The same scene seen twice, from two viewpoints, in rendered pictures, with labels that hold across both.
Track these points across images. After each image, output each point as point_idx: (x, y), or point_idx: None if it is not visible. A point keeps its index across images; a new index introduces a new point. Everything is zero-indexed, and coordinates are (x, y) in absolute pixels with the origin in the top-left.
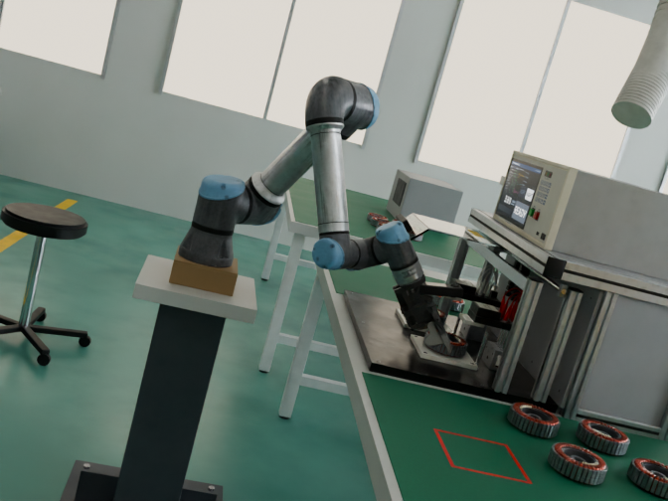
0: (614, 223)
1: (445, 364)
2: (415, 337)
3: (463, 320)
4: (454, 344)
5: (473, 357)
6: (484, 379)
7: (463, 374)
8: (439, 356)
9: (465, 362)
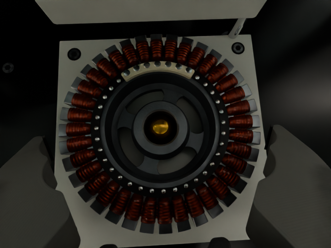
0: None
1: (265, 140)
2: (89, 239)
3: (222, 10)
4: (248, 106)
5: (113, 22)
6: (305, 34)
7: (315, 94)
8: (256, 163)
9: (243, 71)
